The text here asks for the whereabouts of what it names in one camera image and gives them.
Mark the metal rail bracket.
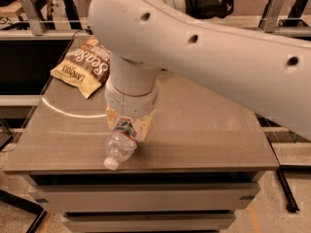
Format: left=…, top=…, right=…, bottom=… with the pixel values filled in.
left=18, top=0, right=46, bottom=36
left=262, top=0, right=285, bottom=33

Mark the left metal rail bracket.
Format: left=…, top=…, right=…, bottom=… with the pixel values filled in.
left=18, top=0, right=46, bottom=36

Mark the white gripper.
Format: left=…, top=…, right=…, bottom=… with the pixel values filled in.
left=105, top=81, right=158, bottom=142

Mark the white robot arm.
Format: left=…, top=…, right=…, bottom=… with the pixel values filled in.
left=88, top=0, right=311, bottom=139

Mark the clear plastic water bottle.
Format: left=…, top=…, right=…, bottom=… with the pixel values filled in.
left=103, top=117, right=138, bottom=171

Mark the brown yellow chip bag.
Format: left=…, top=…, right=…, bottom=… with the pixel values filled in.
left=51, top=36, right=111, bottom=99

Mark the grey table drawer cabinet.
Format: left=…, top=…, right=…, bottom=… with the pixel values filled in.
left=4, top=71, right=278, bottom=233

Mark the right metal rail bracket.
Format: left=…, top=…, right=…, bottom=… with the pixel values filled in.
left=262, top=0, right=285, bottom=33

